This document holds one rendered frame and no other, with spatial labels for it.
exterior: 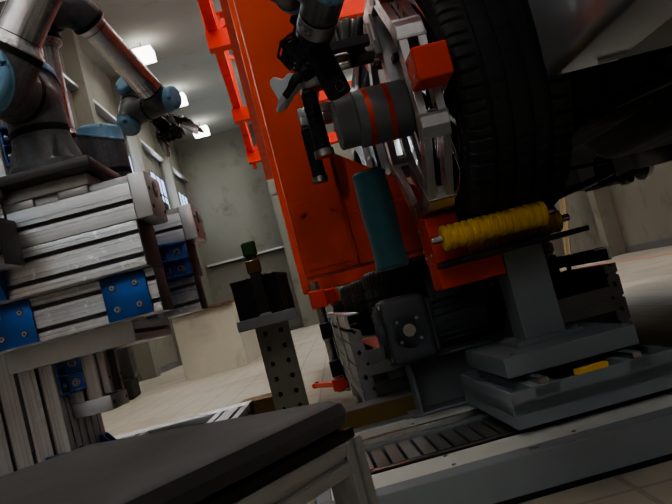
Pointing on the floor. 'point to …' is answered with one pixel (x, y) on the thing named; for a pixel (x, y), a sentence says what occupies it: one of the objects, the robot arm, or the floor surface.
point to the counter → (214, 340)
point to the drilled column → (282, 366)
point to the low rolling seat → (210, 464)
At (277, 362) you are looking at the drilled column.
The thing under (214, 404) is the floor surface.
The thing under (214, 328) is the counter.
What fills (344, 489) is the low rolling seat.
